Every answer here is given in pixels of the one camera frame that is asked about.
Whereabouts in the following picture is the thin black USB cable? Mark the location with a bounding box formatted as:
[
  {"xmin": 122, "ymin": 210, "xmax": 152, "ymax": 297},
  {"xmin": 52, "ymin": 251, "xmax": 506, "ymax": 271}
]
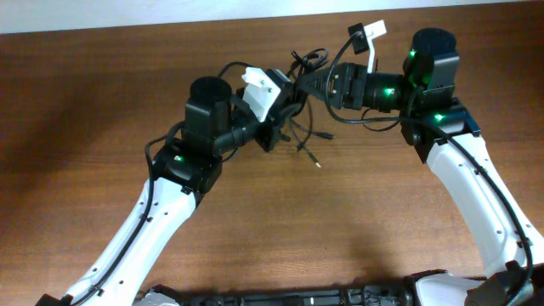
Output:
[{"xmin": 288, "ymin": 114, "xmax": 336, "ymax": 141}]

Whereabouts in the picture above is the right camera black cable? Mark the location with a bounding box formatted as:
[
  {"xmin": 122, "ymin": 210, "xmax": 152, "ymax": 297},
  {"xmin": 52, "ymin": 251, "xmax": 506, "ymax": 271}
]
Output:
[{"xmin": 323, "ymin": 30, "xmax": 535, "ymax": 306}]

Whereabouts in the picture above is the camera black cable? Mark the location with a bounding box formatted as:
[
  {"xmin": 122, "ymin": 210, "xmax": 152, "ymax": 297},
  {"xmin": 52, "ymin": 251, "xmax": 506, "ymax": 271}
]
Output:
[
  {"xmin": 67, "ymin": 61, "xmax": 256, "ymax": 306},
  {"xmin": 323, "ymin": 30, "xmax": 535, "ymax": 306}
]

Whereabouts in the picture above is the left camera black cable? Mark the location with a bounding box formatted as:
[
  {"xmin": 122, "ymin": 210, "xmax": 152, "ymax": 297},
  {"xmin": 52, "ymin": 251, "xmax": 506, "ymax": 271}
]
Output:
[{"xmin": 67, "ymin": 61, "xmax": 256, "ymax": 306}]

